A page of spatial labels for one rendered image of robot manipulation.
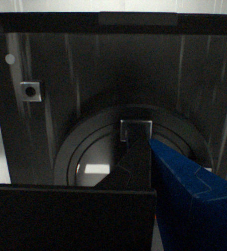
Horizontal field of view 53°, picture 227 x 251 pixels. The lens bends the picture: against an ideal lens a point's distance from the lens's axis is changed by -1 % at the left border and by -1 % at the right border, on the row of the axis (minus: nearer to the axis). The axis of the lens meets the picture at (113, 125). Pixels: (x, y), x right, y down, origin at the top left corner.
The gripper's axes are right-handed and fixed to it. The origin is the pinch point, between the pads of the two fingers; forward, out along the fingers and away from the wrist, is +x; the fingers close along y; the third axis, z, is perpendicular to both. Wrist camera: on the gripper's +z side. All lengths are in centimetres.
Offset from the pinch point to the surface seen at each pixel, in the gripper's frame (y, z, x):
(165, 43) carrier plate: -2.1, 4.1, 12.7
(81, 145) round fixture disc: 4.3, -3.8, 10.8
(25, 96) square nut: 8.8, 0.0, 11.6
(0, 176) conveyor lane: 13.5, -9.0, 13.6
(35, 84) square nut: 7.8, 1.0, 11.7
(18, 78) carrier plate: 9.6, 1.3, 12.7
